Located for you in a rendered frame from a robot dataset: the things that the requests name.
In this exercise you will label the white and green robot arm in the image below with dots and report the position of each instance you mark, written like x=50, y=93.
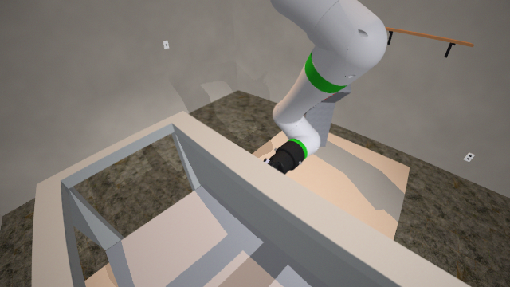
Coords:
x=349, y=40

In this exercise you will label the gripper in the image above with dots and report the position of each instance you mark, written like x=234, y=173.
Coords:
x=281, y=161

